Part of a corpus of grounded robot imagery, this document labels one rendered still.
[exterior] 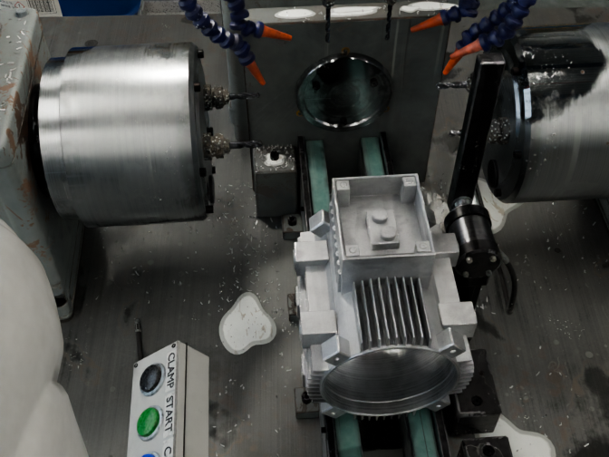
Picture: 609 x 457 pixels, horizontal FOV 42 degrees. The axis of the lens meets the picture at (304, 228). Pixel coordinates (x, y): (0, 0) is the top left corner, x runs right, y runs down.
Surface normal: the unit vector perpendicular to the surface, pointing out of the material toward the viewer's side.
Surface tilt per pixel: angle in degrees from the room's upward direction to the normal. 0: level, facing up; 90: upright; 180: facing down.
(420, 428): 0
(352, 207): 0
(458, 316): 0
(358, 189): 90
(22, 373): 76
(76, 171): 66
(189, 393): 52
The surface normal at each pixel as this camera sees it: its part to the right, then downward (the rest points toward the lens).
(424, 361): -0.73, -0.40
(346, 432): 0.00, -0.64
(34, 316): 0.93, -0.36
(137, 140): 0.05, 0.18
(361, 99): 0.07, 0.77
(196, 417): 0.79, -0.44
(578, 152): 0.07, 0.55
